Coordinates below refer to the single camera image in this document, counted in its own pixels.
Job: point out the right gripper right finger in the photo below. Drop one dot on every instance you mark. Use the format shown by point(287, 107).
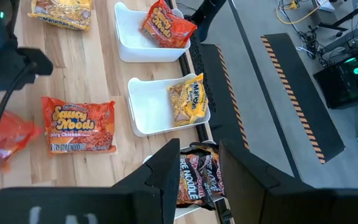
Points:
point(244, 186)

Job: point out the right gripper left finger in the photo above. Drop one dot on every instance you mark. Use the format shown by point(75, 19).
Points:
point(157, 193)

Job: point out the black Fire Noodle pack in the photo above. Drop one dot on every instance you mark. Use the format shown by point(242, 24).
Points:
point(217, 174)
point(194, 180)

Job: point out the orange Saucy Noods pack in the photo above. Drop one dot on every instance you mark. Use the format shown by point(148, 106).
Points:
point(79, 124)
point(8, 137)
point(166, 28)

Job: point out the yellow Maruchan ramen pack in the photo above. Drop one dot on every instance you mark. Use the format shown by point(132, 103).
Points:
point(186, 102)
point(61, 15)

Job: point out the white plastic bin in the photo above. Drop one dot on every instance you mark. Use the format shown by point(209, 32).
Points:
point(132, 40)
point(185, 213)
point(151, 105)

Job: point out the black striped-edge floor mat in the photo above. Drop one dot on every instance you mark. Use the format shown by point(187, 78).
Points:
point(303, 102)
point(225, 102)

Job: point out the black computer tower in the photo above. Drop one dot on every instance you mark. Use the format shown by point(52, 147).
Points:
point(343, 81)

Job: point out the black camera stand pole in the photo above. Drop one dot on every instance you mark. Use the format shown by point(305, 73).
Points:
point(208, 18)

